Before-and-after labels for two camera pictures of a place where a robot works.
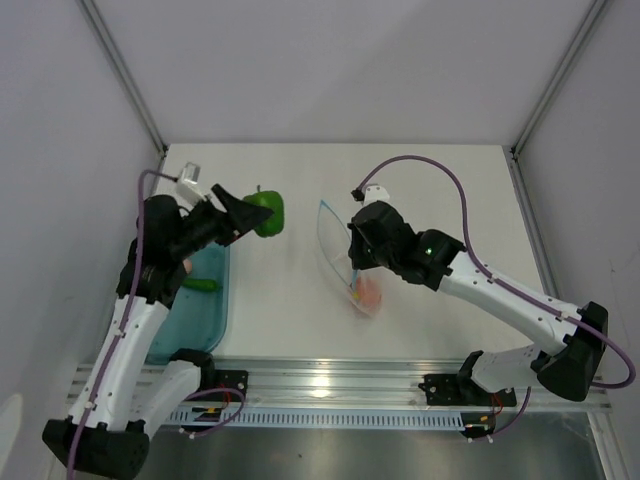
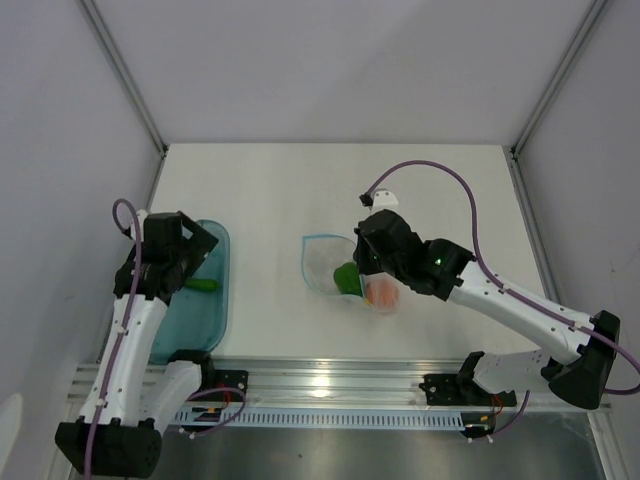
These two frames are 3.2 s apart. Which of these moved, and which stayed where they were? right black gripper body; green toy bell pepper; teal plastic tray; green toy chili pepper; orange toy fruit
Moved: orange toy fruit; green toy bell pepper
Stayed: green toy chili pepper; right black gripper body; teal plastic tray
